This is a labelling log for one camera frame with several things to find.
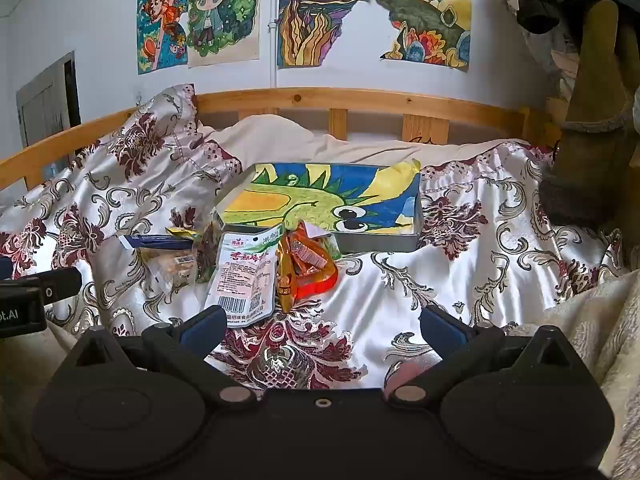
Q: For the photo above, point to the blue and white snack packet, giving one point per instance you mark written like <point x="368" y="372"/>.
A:
<point x="155" y="241"/>

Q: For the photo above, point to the white and green snack packet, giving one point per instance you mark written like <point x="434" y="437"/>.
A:
<point x="242" y="280"/>

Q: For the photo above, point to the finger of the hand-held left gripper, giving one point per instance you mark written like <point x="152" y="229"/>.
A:
<point x="60" y="285"/>

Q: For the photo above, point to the clear packet with dark snack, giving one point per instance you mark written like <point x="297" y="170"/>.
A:
<point x="207" y="255"/>

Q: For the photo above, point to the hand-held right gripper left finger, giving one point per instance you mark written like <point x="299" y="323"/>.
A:
<point x="202" y="328"/>

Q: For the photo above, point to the orange snack bag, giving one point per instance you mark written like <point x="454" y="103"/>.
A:
<point x="312" y="270"/>

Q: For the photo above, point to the beige bed sheet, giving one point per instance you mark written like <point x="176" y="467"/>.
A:
<point x="280" y="140"/>

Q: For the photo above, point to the landscape drawing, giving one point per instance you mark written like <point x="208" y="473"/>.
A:
<point x="430" y="15"/>

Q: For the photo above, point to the yellow brown snack packet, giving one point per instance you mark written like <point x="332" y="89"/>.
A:
<point x="285" y="290"/>

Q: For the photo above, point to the blond cartoon figure drawing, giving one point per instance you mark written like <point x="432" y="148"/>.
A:
<point x="220" y="15"/>

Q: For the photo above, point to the beige fleece blanket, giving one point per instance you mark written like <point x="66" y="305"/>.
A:
<point x="600" y="335"/>

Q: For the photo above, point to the fish and seaweed drawing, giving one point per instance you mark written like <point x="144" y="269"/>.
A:
<point x="315" y="15"/>

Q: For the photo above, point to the floral satin quilt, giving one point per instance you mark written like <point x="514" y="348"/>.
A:
<point x="400" y="285"/>

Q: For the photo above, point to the orange-haired cartoon figure drawing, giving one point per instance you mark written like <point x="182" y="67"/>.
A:
<point x="160" y="25"/>

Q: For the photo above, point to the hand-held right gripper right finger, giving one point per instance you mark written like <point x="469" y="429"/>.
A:
<point x="442" y="331"/>

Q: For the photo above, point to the grey tray with dragon drawing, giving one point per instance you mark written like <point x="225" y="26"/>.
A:
<point x="310" y="200"/>

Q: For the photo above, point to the clear bag of flakes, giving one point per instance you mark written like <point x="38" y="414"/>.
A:
<point x="170" y="267"/>

